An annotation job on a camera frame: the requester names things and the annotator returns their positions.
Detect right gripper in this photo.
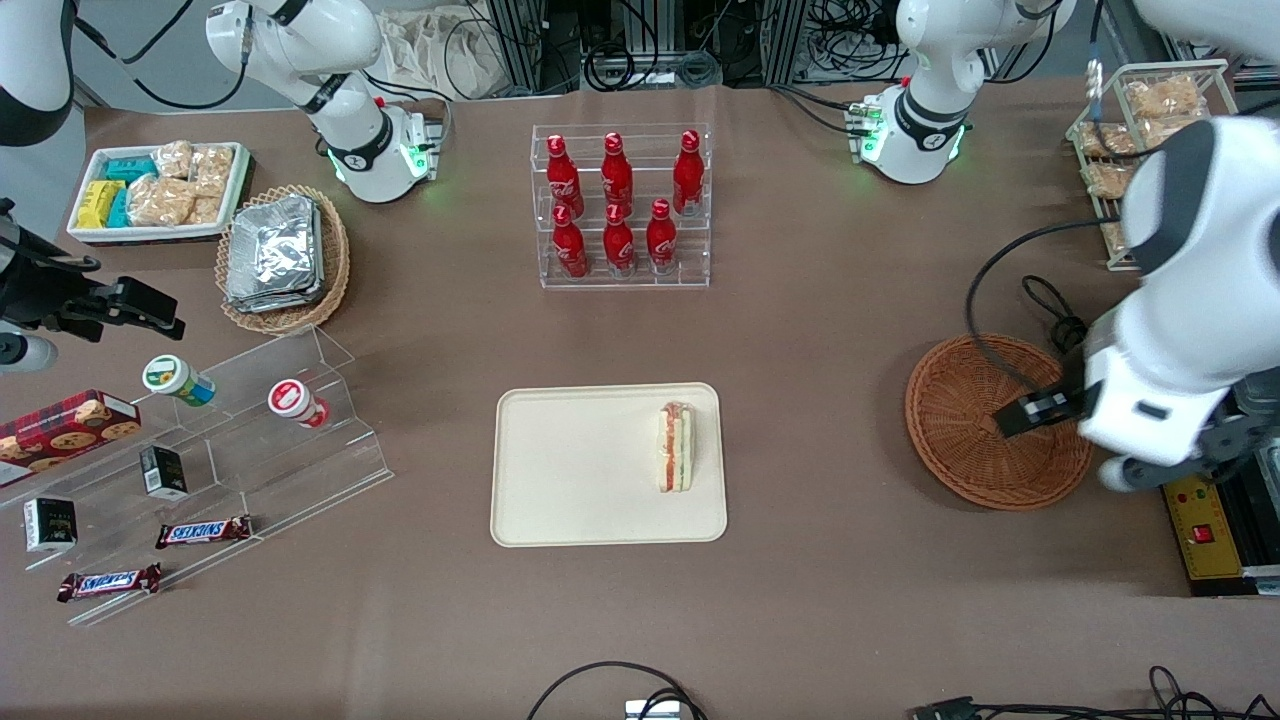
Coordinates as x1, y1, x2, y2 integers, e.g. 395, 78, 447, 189
0, 198, 187, 346

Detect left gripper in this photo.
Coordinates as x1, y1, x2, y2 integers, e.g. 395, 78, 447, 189
995, 290, 1280, 468

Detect triangle sandwich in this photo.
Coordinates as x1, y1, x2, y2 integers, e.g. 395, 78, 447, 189
656, 401, 694, 493

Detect round brown wicker basket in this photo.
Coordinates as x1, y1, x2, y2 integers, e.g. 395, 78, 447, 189
905, 333, 1096, 512

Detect oval light wicker basket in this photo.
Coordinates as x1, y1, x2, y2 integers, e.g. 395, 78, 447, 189
215, 184, 351, 335

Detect beige plastic tray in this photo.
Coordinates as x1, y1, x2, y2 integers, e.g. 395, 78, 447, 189
490, 382, 729, 548

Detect green lid white cup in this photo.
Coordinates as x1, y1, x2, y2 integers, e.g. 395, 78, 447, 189
142, 355, 217, 407

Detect white rectangular snack bin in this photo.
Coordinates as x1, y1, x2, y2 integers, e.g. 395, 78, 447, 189
67, 142, 251, 246

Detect yellow snack packet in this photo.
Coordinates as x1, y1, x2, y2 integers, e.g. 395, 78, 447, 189
77, 180, 126, 229

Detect silver foil packet stack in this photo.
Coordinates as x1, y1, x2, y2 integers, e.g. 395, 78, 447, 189
225, 195, 326, 314

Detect red tartan cookie box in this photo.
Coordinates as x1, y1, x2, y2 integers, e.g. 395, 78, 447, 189
0, 390, 142, 488

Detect small black carton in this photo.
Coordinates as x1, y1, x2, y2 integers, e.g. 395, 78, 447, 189
139, 445, 189, 501
23, 497, 78, 553

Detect red lid white cup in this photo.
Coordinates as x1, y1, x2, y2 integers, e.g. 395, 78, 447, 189
267, 379, 331, 429

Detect clear acrylic stepped shelf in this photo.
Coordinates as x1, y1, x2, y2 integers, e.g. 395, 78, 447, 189
0, 325, 395, 628

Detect black appliance with yellow panel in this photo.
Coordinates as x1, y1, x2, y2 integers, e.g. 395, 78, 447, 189
1160, 470, 1280, 598

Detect brown snickers bar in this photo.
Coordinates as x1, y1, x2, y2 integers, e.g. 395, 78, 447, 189
57, 563, 163, 603
155, 515, 253, 550

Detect bagged bread pastry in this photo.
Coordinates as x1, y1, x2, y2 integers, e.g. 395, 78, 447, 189
1140, 117, 1217, 153
1125, 76, 1201, 119
1085, 163, 1137, 199
1078, 122, 1136, 161

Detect beige cloth bag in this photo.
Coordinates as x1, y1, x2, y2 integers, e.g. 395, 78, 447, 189
375, 8, 501, 101

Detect red cola bottle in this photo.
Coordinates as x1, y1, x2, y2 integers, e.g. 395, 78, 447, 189
545, 134, 586, 219
602, 203, 637, 278
672, 130, 705, 217
601, 132, 635, 216
646, 198, 679, 276
552, 205, 591, 280

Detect clear acrylic bottle rack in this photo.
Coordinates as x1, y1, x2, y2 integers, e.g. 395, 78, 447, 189
531, 123, 712, 290

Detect black knotted table cable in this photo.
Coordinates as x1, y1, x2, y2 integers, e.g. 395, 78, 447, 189
1020, 275, 1093, 353

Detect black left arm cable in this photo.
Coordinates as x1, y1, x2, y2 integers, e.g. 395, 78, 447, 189
964, 218, 1126, 403

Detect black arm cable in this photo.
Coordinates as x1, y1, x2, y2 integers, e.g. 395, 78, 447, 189
964, 218, 1126, 403
75, 0, 251, 111

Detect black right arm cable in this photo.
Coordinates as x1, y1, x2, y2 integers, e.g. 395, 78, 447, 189
75, 0, 251, 111

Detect black cable with connector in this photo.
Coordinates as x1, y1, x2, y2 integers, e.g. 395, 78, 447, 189
910, 665, 1280, 720

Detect white wire rack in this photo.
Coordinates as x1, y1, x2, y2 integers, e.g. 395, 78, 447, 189
1065, 59, 1241, 273

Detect black looped cable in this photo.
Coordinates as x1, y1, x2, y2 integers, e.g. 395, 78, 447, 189
527, 660, 709, 720

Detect coiled black background cables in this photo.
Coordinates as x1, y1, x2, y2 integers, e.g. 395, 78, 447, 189
583, 45, 723, 91

